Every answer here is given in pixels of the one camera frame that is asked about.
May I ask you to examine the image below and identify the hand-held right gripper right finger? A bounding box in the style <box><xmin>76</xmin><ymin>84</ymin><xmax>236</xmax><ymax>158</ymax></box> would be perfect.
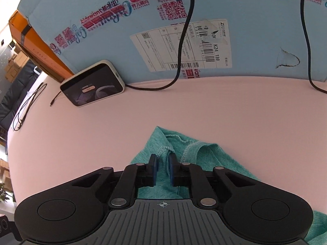
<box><xmin>169</xmin><ymin>153</ymin><xmax>256</xmax><ymax>208</ymax></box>

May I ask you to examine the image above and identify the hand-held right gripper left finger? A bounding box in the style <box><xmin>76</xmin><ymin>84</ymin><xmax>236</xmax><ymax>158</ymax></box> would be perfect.
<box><xmin>73</xmin><ymin>154</ymin><xmax>159</xmax><ymax>210</ymax></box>

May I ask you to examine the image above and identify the green t-shirt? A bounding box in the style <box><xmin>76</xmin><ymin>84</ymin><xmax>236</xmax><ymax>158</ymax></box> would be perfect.
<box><xmin>130</xmin><ymin>126</ymin><xmax>327</xmax><ymax>245</ymax></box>

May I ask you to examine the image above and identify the potted plant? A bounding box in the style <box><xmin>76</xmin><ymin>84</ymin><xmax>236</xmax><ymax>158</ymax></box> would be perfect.
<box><xmin>0</xmin><ymin>182</ymin><xmax>13</xmax><ymax>203</ymax></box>

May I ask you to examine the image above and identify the white smartphone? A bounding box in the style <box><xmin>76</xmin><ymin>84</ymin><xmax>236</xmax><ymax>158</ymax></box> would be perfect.
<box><xmin>60</xmin><ymin>59</ymin><xmax>125</xmax><ymax>107</ymax></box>

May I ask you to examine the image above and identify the black leather sofa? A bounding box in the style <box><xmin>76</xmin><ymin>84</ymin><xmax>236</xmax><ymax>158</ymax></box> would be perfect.
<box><xmin>0</xmin><ymin>60</ymin><xmax>43</xmax><ymax>141</ymax></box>

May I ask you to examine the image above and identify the labelled light blue cardboard box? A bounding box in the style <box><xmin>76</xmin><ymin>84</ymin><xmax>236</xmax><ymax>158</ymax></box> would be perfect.
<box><xmin>17</xmin><ymin>0</ymin><xmax>327</xmax><ymax>82</ymax></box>

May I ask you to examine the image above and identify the stack of cardboard boxes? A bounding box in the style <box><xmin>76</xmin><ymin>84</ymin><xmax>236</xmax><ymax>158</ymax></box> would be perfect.
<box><xmin>5</xmin><ymin>42</ymin><xmax>30</xmax><ymax>83</ymax></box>

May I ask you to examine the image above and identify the orange cardboard box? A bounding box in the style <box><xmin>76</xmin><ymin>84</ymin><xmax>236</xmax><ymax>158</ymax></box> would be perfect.
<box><xmin>9</xmin><ymin>10</ymin><xmax>74</xmax><ymax>82</ymax></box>

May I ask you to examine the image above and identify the black looped cable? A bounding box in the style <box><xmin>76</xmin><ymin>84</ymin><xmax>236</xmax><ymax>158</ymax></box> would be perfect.
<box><xmin>12</xmin><ymin>82</ymin><xmax>48</xmax><ymax>130</ymax></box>

